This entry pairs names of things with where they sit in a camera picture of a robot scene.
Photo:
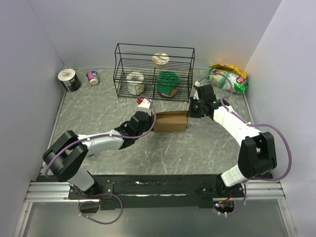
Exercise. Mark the green chips bag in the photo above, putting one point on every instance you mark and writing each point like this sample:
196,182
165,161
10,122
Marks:
218,79

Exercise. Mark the orange yogurt cup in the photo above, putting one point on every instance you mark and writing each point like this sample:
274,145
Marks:
160,60

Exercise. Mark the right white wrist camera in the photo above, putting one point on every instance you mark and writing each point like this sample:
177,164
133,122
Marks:
195,87

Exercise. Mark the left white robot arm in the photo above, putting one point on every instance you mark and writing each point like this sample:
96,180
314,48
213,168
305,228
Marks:
65,157

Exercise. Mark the aluminium rail frame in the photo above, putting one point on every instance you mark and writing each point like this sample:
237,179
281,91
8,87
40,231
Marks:
59,192

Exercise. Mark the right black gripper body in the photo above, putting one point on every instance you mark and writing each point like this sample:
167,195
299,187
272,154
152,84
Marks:
195,109

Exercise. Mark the white yellow cup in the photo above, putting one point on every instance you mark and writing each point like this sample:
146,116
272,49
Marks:
135,83

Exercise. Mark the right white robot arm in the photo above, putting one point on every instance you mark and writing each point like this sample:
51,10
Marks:
257,152

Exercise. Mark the yellow chips bag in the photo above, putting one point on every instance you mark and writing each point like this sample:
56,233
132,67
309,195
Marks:
229,68

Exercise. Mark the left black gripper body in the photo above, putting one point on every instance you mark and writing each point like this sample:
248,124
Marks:
150,122

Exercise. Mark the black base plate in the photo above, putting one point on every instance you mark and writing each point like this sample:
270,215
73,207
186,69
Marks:
151,191

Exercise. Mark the small purple yogurt cup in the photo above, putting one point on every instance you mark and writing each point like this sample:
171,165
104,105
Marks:
92,77

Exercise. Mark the black can white lid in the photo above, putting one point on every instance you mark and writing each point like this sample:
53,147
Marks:
69,79

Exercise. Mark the black wire rack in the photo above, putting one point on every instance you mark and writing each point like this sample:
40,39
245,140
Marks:
138,58

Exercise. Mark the brown cardboard box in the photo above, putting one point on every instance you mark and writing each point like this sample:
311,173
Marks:
171,121

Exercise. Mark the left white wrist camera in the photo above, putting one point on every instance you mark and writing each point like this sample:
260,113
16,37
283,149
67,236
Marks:
144,105

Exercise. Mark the green lid jar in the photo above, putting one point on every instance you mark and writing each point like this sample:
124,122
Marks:
167,84

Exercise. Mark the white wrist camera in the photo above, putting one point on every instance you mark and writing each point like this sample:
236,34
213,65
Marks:
195,87
144,105

